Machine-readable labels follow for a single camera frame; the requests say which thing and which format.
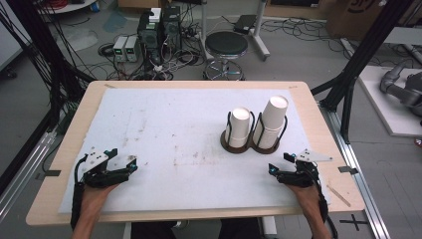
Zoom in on thin wooden stick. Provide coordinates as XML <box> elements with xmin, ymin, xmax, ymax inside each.
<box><xmin>326</xmin><ymin>184</ymin><xmax>352</xmax><ymax>208</ymax></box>

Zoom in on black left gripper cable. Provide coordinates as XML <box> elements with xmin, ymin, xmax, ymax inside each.
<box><xmin>70</xmin><ymin>157</ymin><xmax>88</xmax><ymax>231</ymax></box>

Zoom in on large cardboard box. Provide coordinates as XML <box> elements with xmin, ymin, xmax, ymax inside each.
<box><xmin>324</xmin><ymin>0</ymin><xmax>413</xmax><ymax>42</ymax></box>

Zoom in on black tape cross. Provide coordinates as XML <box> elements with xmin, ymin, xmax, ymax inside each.
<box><xmin>338</xmin><ymin>213</ymin><xmax>369</xmax><ymax>232</ymax></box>

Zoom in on person's leg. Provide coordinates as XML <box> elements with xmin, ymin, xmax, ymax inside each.
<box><xmin>218</xmin><ymin>217</ymin><xmax>263</xmax><ymax>239</ymax></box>
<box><xmin>130</xmin><ymin>220</ymin><xmax>179</xmax><ymax>239</ymax></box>

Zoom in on grey power supply unit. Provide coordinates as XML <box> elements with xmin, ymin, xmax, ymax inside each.
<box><xmin>124</xmin><ymin>35</ymin><xmax>142</xmax><ymax>63</ymax></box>
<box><xmin>112</xmin><ymin>35</ymin><xmax>128</xmax><ymax>63</ymax></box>

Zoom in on black metal frame post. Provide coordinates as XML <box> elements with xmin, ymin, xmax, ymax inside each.
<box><xmin>311</xmin><ymin>0</ymin><xmax>416</xmax><ymax>144</ymax></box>

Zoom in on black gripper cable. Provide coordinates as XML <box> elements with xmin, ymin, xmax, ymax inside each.
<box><xmin>70</xmin><ymin>157</ymin><xmax>88</xmax><ymax>231</ymax></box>
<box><xmin>314</xmin><ymin>165</ymin><xmax>339</xmax><ymax>239</ymax></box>

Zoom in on dark double cup holder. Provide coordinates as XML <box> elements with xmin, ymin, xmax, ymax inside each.
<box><xmin>220</xmin><ymin>111</ymin><xmax>289</xmax><ymax>155</ymax></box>

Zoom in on person's right leg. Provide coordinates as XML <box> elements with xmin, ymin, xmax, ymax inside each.
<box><xmin>218</xmin><ymin>217</ymin><xmax>263</xmax><ymax>239</ymax></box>

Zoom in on black round stool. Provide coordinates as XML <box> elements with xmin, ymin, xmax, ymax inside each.
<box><xmin>202</xmin><ymin>30</ymin><xmax>249</xmax><ymax>82</ymax></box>

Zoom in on wooden table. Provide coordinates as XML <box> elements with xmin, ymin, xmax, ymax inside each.
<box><xmin>25</xmin><ymin>80</ymin><xmax>366</xmax><ymax>227</ymax></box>

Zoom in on white foam mat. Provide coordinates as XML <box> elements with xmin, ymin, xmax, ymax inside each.
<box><xmin>58</xmin><ymin>88</ymin><xmax>332</xmax><ymax>214</ymax></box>

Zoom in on coiled black cable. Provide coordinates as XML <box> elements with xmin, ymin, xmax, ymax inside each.
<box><xmin>97</xmin><ymin>42</ymin><xmax>115</xmax><ymax>58</ymax></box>

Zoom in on white floor board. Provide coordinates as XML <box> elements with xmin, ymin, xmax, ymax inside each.
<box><xmin>357</xmin><ymin>65</ymin><xmax>422</xmax><ymax>137</ymax></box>

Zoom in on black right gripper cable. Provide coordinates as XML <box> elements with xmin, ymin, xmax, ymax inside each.
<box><xmin>314</xmin><ymin>165</ymin><xmax>339</xmax><ymax>239</ymax></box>

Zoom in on white metal stand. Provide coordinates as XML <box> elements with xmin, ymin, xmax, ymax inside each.
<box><xmin>198</xmin><ymin>0</ymin><xmax>272</xmax><ymax>63</ymax></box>

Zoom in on person's left hand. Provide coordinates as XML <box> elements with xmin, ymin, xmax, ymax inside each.
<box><xmin>81</xmin><ymin>184</ymin><xmax>119</xmax><ymax>214</ymax></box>

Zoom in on person's right hand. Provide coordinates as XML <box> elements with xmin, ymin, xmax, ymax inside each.
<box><xmin>288</xmin><ymin>184</ymin><xmax>324</xmax><ymax>214</ymax></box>

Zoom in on black computer tower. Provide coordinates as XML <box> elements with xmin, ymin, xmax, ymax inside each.
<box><xmin>136</xmin><ymin>11</ymin><xmax>163</xmax><ymax>65</ymax></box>
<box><xmin>161</xmin><ymin>4</ymin><xmax>183</xmax><ymax>52</ymax></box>

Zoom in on black frame with cable bundle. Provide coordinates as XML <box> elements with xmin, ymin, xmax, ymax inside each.
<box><xmin>0</xmin><ymin>0</ymin><xmax>98</xmax><ymax>197</ymax></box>

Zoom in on person's left leg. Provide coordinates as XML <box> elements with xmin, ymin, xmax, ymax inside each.
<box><xmin>130</xmin><ymin>220</ymin><xmax>179</xmax><ymax>239</ymax></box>

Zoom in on tangle of floor cables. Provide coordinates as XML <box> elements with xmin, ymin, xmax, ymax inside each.
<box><xmin>261</xmin><ymin>17</ymin><xmax>350</xmax><ymax>52</ymax></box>

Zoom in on flat black device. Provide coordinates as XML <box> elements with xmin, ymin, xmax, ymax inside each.
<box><xmin>233</xmin><ymin>14</ymin><xmax>258</xmax><ymax>36</ymax></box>

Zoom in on aluminium floor rail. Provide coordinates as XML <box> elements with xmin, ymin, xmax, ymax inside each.
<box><xmin>318</xmin><ymin>102</ymin><xmax>392</xmax><ymax>239</ymax></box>
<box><xmin>0</xmin><ymin>130</ymin><xmax>58</xmax><ymax>223</ymax></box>

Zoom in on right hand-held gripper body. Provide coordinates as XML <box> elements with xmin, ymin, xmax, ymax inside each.
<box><xmin>276</xmin><ymin>148</ymin><xmax>334</xmax><ymax>189</ymax></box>

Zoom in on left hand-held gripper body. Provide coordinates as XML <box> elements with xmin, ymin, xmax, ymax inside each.
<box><xmin>81</xmin><ymin>150</ymin><xmax>133</xmax><ymax>190</ymax></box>

